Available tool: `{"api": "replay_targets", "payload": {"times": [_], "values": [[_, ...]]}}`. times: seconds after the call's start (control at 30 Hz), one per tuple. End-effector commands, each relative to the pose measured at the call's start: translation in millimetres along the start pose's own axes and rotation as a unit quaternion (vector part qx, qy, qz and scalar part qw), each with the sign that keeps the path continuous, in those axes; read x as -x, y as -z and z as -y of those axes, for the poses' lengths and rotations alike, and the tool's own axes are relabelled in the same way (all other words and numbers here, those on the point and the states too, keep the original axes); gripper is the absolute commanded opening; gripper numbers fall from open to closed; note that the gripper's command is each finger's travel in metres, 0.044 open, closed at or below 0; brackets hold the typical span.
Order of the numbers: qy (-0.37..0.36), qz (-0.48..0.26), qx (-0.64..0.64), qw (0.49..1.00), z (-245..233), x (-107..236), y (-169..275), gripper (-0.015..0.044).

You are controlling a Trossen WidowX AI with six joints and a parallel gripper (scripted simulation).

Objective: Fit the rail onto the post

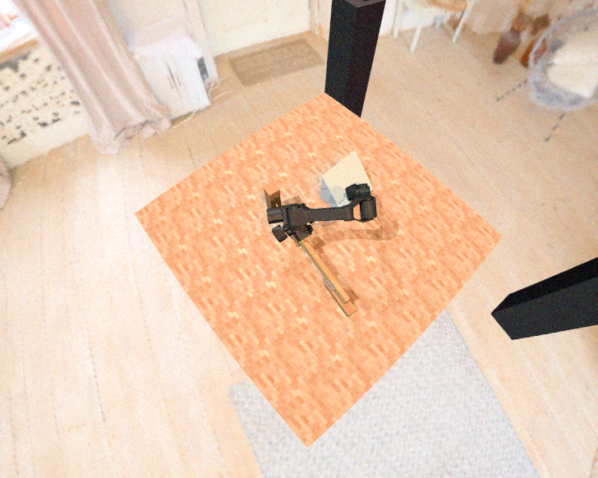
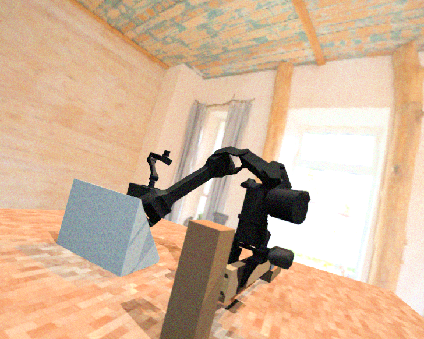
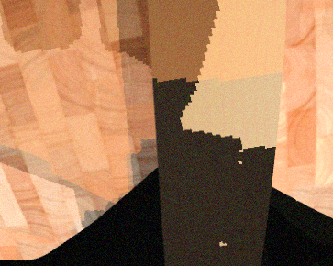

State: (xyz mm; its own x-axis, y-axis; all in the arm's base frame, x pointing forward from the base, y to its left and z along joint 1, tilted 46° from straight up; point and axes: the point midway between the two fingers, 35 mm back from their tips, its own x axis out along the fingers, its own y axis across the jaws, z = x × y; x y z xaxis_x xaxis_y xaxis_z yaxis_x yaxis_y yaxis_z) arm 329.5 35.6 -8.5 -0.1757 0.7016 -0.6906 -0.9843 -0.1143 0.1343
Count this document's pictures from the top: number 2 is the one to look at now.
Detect brown wooden post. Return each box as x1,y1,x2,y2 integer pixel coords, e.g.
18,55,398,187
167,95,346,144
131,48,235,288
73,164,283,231
160,220,236,339

